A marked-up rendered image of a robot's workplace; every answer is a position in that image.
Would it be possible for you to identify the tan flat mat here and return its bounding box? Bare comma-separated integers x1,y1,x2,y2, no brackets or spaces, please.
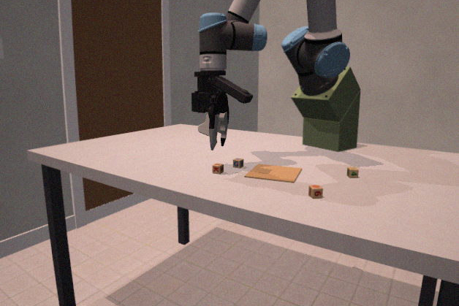
244,164,302,183

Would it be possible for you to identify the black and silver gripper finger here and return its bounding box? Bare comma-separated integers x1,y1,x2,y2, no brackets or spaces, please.
198,101,219,150
217,106,229,146

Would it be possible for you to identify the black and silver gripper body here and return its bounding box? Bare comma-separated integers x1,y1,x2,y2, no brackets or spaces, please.
191,71,228,114

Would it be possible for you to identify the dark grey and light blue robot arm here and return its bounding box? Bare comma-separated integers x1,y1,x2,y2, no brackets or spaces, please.
199,0,350,104

